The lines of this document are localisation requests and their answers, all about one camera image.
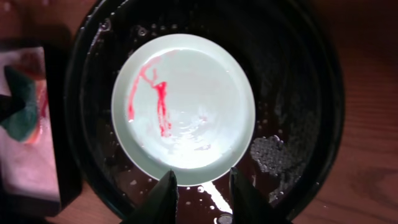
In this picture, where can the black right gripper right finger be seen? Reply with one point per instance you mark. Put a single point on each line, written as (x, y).
(249, 207)

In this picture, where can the pale green plate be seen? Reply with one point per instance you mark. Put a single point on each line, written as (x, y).
(182, 103)

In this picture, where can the green yellow sponge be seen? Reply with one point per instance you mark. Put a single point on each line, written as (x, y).
(21, 124)

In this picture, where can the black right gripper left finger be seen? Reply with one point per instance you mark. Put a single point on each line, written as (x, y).
(160, 206)

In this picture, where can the rectangular black soapy water tray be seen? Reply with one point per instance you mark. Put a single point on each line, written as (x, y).
(38, 177)

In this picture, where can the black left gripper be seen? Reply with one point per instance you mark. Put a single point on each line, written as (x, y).
(10, 105)

